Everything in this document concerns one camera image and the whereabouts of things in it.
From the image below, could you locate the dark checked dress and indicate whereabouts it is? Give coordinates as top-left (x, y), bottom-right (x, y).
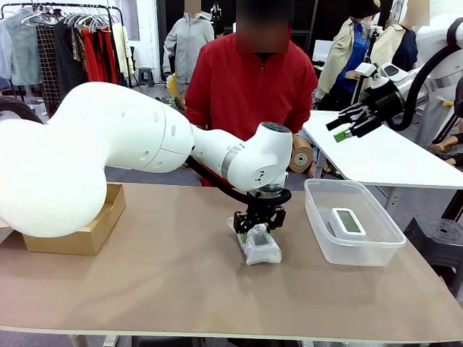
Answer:
top-left (35, 23), bottom-right (61, 109)

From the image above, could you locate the person in grey hoodie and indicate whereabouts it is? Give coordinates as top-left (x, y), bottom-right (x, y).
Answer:
top-left (161, 0), bottom-right (216, 86)

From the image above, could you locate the black plastic stool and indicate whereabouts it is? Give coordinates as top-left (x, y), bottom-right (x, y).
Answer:
top-left (403, 216), bottom-right (463, 290)

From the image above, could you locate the black tripod stand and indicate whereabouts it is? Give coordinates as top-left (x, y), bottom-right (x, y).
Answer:
top-left (352, 25), bottom-right (384, 106)

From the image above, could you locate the brown mannequin torso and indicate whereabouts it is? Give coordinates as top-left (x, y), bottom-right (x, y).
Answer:
top-left (289, 133), bottom-right (321, 176)

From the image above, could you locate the red hanging dress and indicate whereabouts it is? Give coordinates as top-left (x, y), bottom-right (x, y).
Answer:
top-left (80, 27), bottom-right (120, 86)

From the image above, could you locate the light blue fleece jacket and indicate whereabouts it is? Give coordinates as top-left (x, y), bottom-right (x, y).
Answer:
top-left (0, 9), bottom-right (43, 87)

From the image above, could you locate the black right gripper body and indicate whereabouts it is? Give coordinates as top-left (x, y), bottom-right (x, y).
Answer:
top-left (361, 85), bottom-right (405, 127)

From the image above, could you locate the person in red jacket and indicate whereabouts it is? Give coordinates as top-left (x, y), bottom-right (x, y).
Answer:
top-left (184, 0), bottom-right (319, 187)

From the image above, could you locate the white work table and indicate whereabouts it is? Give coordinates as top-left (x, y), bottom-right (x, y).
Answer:
top-left (302, 110), bottom-right (463, 218)

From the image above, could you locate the black hanging garment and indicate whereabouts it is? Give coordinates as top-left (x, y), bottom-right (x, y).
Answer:
top-left (53, 21), bottom-right (88, 98)

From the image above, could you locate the mannequin beige coat blue shirt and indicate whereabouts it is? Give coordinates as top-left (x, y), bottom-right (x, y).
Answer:
top-left (315, 14), bottom-right (373, 111)

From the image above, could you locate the clear plastic container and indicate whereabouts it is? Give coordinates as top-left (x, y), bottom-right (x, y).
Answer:
top-left (303, 178), bottom-right (407, 267)

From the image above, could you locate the cream hanging garment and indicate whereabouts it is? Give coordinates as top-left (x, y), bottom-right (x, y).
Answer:
top-left (110, 23), bottom-right (131, 79)

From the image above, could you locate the brown cardboard box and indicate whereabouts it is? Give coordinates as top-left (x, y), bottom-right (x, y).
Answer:
top-left (21, 183), bottom-right (127, 257)

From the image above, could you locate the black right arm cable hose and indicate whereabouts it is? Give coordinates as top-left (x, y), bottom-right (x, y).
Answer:
top-left (388, 17), bottom-right (463, 133)

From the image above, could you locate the black hat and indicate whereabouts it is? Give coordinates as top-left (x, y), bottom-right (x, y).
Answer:
top-left (347, 0), bottom-right (381, 17)

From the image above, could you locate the bubble-wrapped clock with dark face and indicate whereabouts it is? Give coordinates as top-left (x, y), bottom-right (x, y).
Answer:
top-left (226, 215), bottom-right (283, 267)

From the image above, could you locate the white monitor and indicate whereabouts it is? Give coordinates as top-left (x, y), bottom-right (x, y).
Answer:
top-left (311, 39), bottom-right (336, 63)

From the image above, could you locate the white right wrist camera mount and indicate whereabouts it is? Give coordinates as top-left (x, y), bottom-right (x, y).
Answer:
top-left (356, 61), bottom-right (381, 90)

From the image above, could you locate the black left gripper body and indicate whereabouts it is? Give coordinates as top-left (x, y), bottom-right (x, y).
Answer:
top-left (245, 197), bottom-right (284, 220)

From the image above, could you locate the grey plastic stool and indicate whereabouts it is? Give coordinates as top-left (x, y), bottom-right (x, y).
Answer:
top-left (137, 67), bottom-right (156, 87)

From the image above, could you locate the white unwrapped digital clock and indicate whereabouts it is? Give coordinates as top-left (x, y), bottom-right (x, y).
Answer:
top-left (328, 207), bottom-right (370, 241)

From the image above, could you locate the mannequin beige coat navy top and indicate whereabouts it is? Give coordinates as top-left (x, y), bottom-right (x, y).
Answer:
top-left (367, 0), bottom-right (420, 91)

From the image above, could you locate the lying bare mannequin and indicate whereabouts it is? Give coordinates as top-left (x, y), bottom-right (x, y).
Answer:
top-left (428, 119), bottom-right (463, 167)

